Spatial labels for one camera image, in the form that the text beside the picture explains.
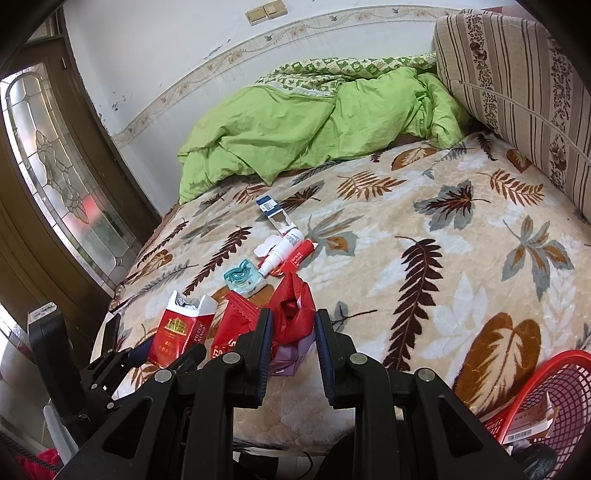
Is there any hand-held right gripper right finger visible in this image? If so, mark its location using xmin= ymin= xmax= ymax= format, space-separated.
xmin=314 ymin=308 xmax=527 ymax=480

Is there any red sachet packet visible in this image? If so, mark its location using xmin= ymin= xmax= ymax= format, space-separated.
xmin=210 ymin=291 xmax=273 ymax=363

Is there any black plastic bag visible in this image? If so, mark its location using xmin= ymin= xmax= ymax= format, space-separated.
xmin=512 ymin=444 xmax=560 ymax=480

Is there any purple packet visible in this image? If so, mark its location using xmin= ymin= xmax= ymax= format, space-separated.
xmin=269 ymin=335 xmax=318 ymax=377

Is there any red plastic basket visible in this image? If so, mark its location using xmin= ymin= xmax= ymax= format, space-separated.
xmin=450 ymin=349 xmax=591 ymax=480

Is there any leaf print blanket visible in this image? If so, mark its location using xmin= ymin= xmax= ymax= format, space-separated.
xmin=90 ymin=131 xmax=591 ymax=450

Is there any red tube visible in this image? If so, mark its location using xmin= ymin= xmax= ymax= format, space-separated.
xmin=270 ymin=240 xmax=319 ymax=278

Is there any green quilt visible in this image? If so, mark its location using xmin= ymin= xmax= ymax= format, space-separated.
xmin=178 ymin=53 xmax=472 ymax=205

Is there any striped brown cushion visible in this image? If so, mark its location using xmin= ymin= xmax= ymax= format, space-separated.
xmin=434 ymin=11 xmax=591 ymax=223

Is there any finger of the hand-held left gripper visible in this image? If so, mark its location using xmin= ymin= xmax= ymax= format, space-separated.
xmin=90 ymin=338 xmax=157 ymax=414
xmin=88 ymin=313 xmax=123 ymax=370

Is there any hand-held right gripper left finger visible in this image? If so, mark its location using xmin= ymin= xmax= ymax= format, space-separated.
xmin=65 ymin=307 xmax=275 ymax=480

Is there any teal snack packet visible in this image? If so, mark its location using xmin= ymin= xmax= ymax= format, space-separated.
xmin=224 ymin=258 xmax=269 ymax=294

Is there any white spray bottle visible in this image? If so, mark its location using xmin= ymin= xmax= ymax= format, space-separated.
xmin=257 ymin=229 xmax=305 ymax=278

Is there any torn white paper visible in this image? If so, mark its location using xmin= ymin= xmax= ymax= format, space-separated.
xmin=253 ymin=235 xmax=282 ymax=259

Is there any blue and white carton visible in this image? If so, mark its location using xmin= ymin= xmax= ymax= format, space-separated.
xmin=256 ymin=195 xmax=298 ymax=234

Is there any red cigarette pack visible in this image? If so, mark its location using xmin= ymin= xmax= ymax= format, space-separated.
xmin=147 ymin=291 xmax=218 ymax=370

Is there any white and orange box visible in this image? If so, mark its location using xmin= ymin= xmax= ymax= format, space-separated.
xmin=501 ymin=397 xmax=561 ymax=446

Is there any beige light switch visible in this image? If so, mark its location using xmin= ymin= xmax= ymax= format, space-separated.
xmin=245 ymin=0 xmax=288 ymax=25

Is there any dark wooden door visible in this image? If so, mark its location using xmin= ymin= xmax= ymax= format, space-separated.
xmin=0 ymin=9 xmax=163 ymax=370

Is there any red plastic bag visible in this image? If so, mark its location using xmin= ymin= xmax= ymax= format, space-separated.
xmin=271 ymin=272 xmax=320 ymax=348

